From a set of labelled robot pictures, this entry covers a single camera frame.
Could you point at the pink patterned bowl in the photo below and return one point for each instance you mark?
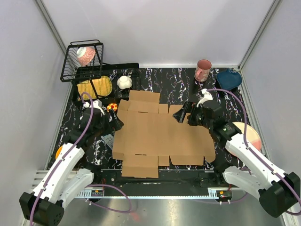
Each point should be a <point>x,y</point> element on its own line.
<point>85,55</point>

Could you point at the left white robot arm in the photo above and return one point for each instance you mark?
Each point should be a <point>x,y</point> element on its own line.
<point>46,204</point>

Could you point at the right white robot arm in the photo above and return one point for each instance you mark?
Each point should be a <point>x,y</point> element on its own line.
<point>276,190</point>

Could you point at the blue grey carton box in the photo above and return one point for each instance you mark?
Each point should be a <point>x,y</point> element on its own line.
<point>108,139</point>

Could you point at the orange round bowl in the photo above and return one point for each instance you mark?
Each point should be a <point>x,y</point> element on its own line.
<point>58,153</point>

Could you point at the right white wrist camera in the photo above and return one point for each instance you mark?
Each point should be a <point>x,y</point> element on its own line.
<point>206,97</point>

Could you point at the red yellow flower toy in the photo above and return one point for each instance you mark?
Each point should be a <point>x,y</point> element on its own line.
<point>112,106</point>

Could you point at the yellow woven plate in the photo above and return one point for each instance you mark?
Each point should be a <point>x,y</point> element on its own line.
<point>96,88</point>

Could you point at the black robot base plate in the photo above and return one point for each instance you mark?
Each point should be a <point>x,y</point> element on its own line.
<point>169,183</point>

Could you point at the black wire dish rack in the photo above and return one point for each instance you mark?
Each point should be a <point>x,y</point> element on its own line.
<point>74,73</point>

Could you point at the pink cream round plate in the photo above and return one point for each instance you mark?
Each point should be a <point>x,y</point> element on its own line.
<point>251,135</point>

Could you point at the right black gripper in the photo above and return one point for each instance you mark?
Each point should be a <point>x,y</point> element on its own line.
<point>188,107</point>

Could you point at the dark blue dish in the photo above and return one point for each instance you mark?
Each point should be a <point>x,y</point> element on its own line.
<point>229,79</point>

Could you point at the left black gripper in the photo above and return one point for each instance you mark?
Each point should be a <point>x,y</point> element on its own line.
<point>116,123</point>

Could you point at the pink ceramic mug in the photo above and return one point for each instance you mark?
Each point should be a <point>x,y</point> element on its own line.
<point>202,70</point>

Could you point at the brown cardboard box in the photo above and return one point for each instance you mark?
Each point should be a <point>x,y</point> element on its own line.
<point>152,137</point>

